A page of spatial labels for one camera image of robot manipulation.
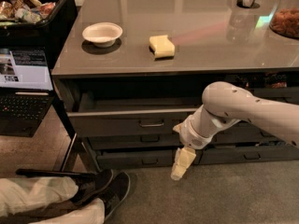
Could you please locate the grey middle drawer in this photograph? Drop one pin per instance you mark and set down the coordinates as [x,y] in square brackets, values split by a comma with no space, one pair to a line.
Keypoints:
[134,141]

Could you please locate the grey drawer cabinet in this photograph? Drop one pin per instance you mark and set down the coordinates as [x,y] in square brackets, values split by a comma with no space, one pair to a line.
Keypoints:
[131,70]

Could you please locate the black laptop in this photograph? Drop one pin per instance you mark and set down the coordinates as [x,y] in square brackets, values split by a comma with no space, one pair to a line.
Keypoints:
[26,91]

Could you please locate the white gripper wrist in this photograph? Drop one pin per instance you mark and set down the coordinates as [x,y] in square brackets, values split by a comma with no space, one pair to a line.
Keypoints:
[193,135]

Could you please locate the grey bottom drawer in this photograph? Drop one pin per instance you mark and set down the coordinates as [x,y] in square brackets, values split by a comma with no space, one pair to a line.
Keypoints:
[136,159]

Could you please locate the glass jar of snacks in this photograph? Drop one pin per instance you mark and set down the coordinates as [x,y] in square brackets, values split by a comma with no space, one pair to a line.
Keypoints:
[285,20]

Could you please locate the right lower grey drawer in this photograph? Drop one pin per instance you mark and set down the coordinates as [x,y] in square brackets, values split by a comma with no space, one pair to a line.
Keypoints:
[222,155]

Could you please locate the grey drawer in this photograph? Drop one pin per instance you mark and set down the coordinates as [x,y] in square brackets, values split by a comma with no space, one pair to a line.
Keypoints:
[222,155]
[121,117]
[136,159]
[134,141]

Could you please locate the black shoe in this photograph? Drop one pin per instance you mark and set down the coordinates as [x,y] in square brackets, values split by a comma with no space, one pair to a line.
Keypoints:
[115,193]
[89,185]

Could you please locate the black chair leg bar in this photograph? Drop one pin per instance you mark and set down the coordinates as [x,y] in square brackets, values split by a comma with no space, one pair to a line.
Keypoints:
[32,173]

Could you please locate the black shoe upper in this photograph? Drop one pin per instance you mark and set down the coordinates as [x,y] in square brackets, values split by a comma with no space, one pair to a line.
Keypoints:
[89,185]

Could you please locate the black bin of snacks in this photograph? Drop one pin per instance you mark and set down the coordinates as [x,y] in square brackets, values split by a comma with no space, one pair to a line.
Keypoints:
[37,25]

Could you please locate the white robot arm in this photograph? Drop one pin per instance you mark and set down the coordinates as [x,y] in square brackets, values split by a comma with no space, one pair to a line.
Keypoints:
[224,105]

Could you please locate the yellow sponge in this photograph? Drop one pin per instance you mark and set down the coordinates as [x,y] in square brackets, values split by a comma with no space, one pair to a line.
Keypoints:
[162,47]

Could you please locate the white bowl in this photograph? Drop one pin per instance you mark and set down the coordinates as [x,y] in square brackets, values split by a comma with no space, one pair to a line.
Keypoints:
[102,34]

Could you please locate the person's leg in beige trousers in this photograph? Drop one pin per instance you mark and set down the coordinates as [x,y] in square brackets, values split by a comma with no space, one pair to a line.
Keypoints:
[25,194]

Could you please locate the black shoe lower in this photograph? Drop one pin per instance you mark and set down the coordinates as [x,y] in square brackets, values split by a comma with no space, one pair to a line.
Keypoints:
[115,193]

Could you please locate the metal drawer handle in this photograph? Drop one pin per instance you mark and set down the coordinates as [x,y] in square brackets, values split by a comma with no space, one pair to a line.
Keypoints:
[154,124]

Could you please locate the grey top drawer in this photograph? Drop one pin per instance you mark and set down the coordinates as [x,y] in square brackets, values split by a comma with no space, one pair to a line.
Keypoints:
[121,117]

